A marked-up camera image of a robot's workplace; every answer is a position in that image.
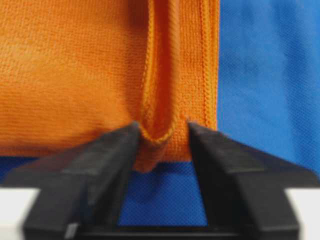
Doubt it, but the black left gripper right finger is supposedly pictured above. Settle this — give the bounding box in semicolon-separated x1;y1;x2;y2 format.
188;122;319;237

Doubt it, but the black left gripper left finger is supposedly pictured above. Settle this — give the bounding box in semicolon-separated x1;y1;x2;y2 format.
4;122;140;240

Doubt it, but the orange towel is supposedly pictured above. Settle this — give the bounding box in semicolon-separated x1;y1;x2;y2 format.
0;0;220;172

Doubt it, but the blue table cloth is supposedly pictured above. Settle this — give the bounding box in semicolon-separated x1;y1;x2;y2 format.
0;0;320;226

